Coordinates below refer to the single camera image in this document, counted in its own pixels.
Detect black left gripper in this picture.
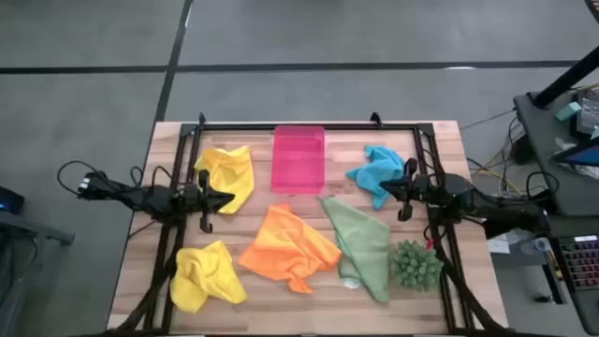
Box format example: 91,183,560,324
180,168,236,234

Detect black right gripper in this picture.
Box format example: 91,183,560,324
379,157,445,223

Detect yellow microfiber towel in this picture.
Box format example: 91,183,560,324
194,144,256,215
168,240,248,314

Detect green microfiber towel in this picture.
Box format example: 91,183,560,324
319,195,392,304

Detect orange microfiber towel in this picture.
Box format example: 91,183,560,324
237,202,343,295

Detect blue microfiber towel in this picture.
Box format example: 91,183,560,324
344,144,406,211

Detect green artificial plant ball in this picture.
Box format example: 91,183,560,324
388,239,445,292

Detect pink translucent plastic bin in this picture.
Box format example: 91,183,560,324
270,125,327,196

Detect white paper sheet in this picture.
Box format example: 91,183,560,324
486,235,512,256

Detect grey side desk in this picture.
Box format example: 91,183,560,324
513,91,599,217

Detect clear plastic bottle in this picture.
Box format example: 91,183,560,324
519,236,554,256

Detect grey metal cart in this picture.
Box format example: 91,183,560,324
0,209,76,337

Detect tablet with blue screen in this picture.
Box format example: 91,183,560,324
548,137,599,169

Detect teal small box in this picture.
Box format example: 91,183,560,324
555,101,583,123

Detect black diagonal pole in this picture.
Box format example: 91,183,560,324
533,45,599,109

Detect keyboard with pink keys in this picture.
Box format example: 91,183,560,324
558,234,599,292

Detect black electronic box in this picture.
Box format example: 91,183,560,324
575,89,599,140

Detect black device with blue light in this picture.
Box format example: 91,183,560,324
0,185,26,215

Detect dark grey keyboard desk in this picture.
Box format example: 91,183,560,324
542,214,599,336

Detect black aluminium table frame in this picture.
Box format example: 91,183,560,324
105,111,514,337

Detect yellow floor cable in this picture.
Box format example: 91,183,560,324
472,135,523,196

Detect thin black floor cable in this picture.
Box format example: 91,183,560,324
460,109,516,132

